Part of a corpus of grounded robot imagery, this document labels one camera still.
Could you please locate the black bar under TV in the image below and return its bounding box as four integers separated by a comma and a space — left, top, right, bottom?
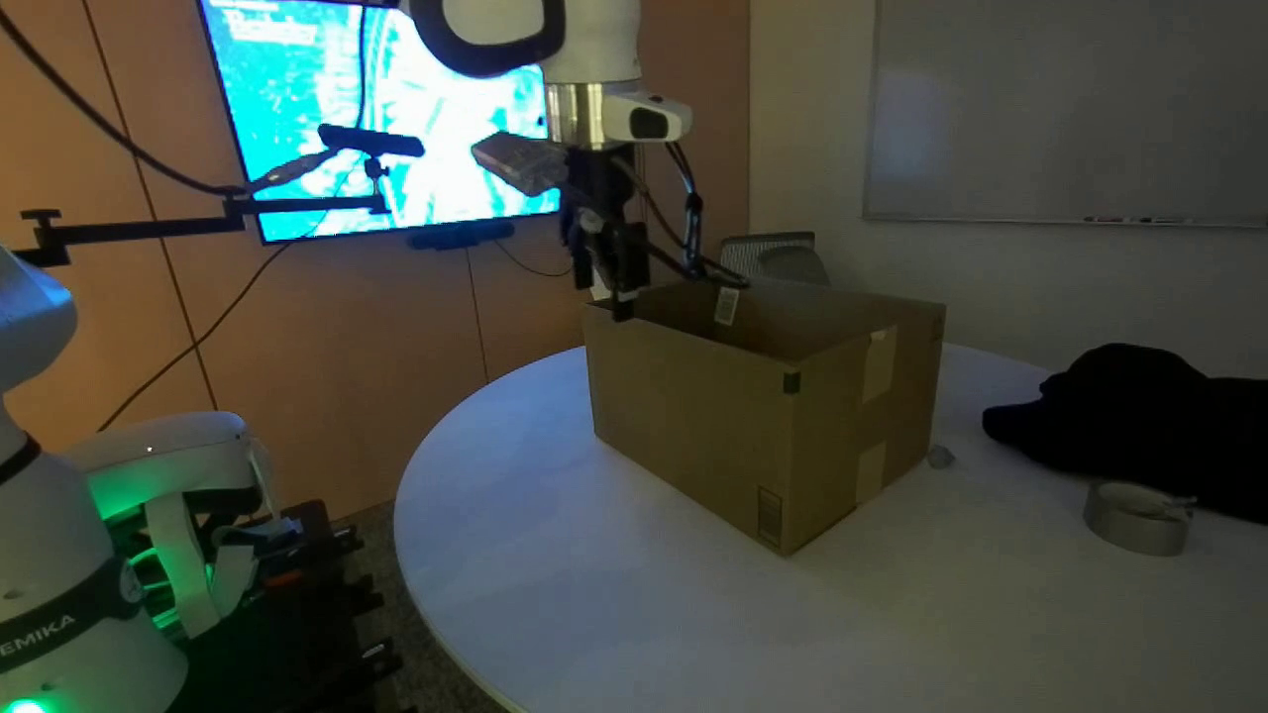
403, 218, 518, 256

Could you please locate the wall whiteboard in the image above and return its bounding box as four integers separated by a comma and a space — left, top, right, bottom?
862, 0, 1268, 235

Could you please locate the grey tape roll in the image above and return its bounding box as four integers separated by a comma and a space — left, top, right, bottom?
1080, 476, 1201, 557

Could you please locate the open brown cardboard box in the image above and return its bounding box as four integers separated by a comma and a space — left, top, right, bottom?
579, 274, 950, 557

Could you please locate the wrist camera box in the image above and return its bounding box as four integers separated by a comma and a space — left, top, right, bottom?
468, 126, 571, 202

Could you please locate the black crumpled garment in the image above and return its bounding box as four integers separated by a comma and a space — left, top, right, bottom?
978, 340, 1268, 526

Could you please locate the black exterior camera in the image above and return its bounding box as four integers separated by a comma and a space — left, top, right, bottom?
316, 119, 432, 161

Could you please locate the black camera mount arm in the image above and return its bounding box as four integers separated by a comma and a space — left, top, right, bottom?
15, 151, 403, 268

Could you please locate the wall mounted TV screen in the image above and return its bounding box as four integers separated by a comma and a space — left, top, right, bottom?
195, 0, 568, 250

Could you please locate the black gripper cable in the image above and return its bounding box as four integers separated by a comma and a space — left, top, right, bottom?
638, 140, 752, 293

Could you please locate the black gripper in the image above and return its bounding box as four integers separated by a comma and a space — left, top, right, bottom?
564, 142, 654, 325

